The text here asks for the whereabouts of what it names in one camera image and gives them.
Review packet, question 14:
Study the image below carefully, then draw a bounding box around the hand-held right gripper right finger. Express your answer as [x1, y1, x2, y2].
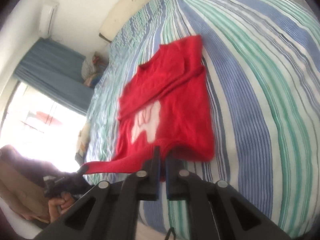
[165, 152, 293, 240]

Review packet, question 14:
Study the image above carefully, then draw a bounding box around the cream orange printed cloth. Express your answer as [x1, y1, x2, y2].
[76, 122, 91, 161]

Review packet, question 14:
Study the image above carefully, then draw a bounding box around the bright window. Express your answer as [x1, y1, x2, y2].
[0, 82, 87, 167]

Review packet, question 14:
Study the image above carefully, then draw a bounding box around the striped blue green bed cover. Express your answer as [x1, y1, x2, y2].
[75, 0, 320, 240]

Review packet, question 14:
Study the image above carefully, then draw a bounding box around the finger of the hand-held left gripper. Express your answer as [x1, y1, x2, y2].
[74, 164, 91, 180]

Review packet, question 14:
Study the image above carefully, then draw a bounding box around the blue curtain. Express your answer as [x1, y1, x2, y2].
[14, 37, 94, 117]

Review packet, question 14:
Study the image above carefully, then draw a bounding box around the cream pillow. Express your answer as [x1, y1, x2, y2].
[99, 0, 186, 42]

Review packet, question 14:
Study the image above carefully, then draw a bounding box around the red sweater with white print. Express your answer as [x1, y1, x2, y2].
[81, 34, 216, 182]

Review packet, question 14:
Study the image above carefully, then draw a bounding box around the white air conditioner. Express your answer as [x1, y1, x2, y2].
[39, 2, 60, 37]

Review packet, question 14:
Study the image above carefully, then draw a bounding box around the pile of clothes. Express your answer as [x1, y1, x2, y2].
[81, 51, 109, 88]

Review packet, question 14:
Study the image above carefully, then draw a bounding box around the person's brown clothing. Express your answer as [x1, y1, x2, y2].
[0, 144, 54, 224]

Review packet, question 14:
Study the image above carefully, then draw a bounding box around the person's left hand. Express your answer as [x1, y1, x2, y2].
[47, 191, 76, 223]

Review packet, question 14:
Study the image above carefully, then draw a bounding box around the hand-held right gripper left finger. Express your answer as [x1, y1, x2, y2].
[32, 146, 160, 240]

